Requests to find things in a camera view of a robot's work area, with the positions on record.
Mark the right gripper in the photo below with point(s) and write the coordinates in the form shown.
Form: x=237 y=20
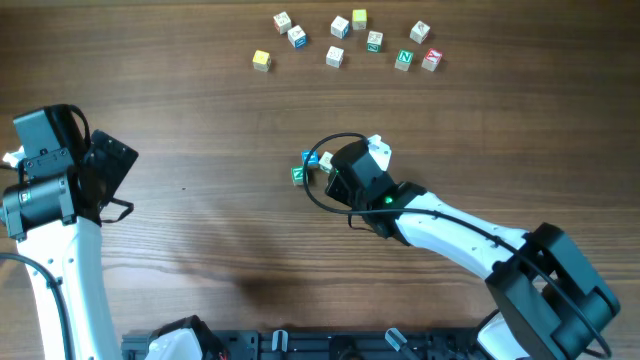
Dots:
x=336 y=188

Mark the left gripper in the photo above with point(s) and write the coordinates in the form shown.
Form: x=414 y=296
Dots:
x=111 y=155

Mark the teal-edged wooden block V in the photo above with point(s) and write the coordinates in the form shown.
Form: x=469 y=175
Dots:
x=325 y=162

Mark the blue wooden letter block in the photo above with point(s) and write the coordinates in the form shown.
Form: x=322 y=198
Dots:
x=310 y=158

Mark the green wooden block Z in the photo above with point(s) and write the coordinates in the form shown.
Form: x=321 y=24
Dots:
x=298 y=175

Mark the dark green block Z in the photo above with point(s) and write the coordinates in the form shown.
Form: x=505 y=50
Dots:
x=374 y=41

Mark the blue-edged wooden block P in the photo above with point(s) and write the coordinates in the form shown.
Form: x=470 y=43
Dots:
x=340 y=27

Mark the yellow wooden block top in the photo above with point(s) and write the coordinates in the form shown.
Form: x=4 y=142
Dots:
x=359 y=19

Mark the yellow wooden block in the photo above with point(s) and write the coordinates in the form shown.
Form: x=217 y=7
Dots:
x=261 y=60
x=359 y=19

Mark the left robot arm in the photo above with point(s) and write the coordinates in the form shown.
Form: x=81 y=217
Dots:
x=65 y=265

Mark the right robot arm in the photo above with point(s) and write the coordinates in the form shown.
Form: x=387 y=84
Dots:
x=551 y=303

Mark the green wooden block N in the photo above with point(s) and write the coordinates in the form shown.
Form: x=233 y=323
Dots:
x=404 y=60

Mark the red wooden letter block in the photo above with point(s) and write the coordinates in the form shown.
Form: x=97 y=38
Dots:
x=432 y=59

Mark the yellow wooden block left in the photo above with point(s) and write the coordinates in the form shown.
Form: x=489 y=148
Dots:
x=261 y=60

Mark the blue-edged wooden block A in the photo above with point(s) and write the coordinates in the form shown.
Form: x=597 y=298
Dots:
x=297 y=36

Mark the plain wooden block bird picture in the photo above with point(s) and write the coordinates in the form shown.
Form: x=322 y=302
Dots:
x=419 y=32

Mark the red-edged wooden block top left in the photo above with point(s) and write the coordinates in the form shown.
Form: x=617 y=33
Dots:
x=282 y=22

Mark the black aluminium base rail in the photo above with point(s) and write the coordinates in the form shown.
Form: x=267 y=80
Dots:
x=448 y=343

